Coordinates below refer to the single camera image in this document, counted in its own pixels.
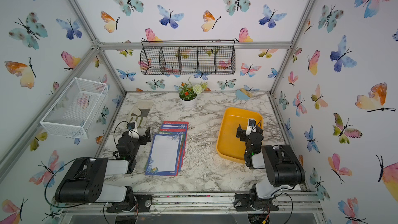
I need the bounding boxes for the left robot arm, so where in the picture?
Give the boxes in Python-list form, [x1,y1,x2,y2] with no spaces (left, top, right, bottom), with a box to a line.
[55,128,151,213]

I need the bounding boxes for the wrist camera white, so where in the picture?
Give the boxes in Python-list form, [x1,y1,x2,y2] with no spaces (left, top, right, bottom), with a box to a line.
[126,122,138,134]
[246,119,257,136]

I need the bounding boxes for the blue stationery paper stack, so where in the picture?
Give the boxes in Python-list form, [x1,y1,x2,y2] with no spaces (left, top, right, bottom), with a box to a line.
[145,134,181,176]

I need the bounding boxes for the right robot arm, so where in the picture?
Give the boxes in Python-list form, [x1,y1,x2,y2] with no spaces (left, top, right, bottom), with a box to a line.
[234,120,305,212]

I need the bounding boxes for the yellow storage tray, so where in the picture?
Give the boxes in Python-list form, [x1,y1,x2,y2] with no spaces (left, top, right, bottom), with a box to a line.
[216,107,263,164]

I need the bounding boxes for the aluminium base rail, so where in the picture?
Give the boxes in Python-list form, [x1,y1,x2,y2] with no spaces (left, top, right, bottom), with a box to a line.
[62,192,324,215]

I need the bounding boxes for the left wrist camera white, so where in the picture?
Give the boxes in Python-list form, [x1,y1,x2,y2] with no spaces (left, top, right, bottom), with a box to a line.
[126,122,138,134]

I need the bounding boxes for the white mesh wall basket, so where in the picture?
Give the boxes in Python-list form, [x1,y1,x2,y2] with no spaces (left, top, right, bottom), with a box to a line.
[40,77,109,139]

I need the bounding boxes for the black wire wall basket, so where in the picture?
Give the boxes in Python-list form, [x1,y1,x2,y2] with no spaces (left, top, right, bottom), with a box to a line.
[139,39,236,75]

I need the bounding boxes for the beige work glove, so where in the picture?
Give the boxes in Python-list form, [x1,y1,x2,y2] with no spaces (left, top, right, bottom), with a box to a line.
[126,100,154,128]

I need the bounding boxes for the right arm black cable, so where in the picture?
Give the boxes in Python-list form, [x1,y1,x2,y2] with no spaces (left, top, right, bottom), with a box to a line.
[273,191,294,224]

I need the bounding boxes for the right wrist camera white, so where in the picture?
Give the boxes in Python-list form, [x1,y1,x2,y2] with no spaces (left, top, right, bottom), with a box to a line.
[246,119,257,136]

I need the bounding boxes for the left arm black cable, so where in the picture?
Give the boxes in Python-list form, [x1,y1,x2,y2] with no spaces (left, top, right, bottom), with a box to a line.
[43,120,130,209]

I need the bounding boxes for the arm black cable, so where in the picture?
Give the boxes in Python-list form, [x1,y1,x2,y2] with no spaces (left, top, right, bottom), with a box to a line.
[273,191,294,224]
[43,120,130,209]

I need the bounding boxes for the blue dustpan brush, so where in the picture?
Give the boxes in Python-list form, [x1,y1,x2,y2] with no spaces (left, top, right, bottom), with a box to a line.
[233,88,253,102]

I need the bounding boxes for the potted flower plant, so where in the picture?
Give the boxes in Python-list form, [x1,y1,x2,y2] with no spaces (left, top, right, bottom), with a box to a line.
[176,78,208,110]

